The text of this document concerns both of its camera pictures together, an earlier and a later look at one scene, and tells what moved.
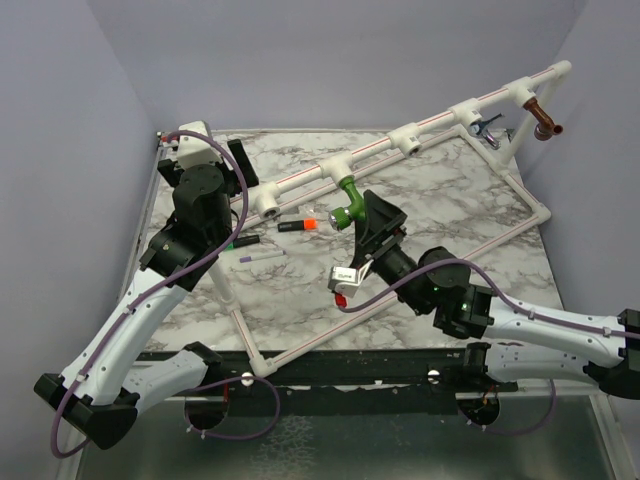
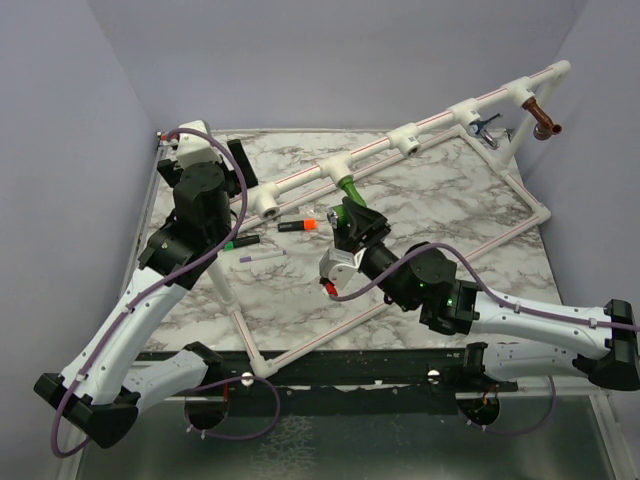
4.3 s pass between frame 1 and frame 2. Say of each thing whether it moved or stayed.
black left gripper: stayed
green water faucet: stayed
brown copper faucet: stayed
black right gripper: moved
